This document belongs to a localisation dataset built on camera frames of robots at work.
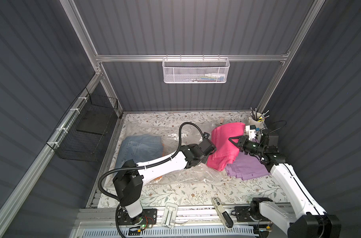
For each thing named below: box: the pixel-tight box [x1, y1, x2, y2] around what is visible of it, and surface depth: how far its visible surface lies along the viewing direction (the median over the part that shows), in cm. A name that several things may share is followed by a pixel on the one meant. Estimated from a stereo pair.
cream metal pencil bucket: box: [248, 112, 265, 128], surface depth 104 cm
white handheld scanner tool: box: [211, 196, 234, 231], surface depth 72 cm
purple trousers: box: [225, 151, 271, 181], surface depth 88 cm
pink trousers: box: [206, 122, 246, 172], surface depth 78 cm
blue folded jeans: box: [116, 134, 164, 169], surface depth 93 cm
